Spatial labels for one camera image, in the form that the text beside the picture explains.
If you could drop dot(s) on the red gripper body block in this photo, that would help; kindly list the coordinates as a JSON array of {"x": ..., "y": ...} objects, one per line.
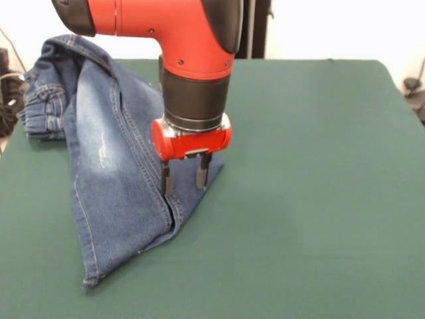
[{"x": 192, "y": 144}]

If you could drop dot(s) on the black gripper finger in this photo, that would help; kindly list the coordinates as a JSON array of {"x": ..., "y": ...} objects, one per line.
[
  {"x": 167, "y": 181},
  {"x": 202, "y": 174}
]

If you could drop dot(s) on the blue denim jeans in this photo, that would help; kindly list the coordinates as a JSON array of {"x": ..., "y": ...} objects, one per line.
[{"x": 109, "y": 199}]

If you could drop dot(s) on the dark green table cloth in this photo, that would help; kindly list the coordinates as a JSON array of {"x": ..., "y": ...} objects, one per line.
[{"x": 299, "y": 199}]

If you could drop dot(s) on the grey wheeled stand base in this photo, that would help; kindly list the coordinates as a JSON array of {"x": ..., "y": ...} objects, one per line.
[
  {"x": 411, "y": 84},
  {"x": 6, "y": 109}
]

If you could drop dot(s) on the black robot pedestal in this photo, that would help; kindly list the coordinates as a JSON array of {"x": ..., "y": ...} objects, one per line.
[{"x": 255, "y": 33}]

